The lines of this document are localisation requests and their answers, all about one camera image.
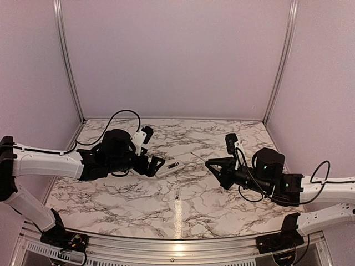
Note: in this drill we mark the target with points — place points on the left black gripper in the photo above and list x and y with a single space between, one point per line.
143 170

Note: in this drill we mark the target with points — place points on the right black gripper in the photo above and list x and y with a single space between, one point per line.
226 178

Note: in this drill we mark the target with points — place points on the white remote control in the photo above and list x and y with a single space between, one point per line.
169 168

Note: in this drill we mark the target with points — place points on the white battery cover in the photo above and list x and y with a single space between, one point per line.
177 193

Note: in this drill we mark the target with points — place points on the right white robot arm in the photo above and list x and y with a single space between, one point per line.
266 177

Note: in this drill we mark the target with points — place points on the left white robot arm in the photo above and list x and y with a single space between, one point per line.
116 154

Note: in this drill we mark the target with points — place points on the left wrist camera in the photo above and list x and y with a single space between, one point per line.
140 138

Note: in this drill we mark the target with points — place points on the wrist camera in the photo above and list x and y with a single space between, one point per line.
233 146
140 138

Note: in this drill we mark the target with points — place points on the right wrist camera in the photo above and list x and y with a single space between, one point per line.
233 146

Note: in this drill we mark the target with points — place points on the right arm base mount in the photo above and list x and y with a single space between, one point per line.
278 241

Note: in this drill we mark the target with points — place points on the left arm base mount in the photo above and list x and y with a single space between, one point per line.
66 240

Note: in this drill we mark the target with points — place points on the front aluminium rail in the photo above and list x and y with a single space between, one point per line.
115 250

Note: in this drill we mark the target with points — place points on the right aluminium frame post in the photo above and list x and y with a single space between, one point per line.
286 49

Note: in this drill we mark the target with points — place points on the aluminium frame post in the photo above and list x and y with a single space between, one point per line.
286 49
59 19

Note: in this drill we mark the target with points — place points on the left aluminium frame post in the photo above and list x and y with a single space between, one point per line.
59 19

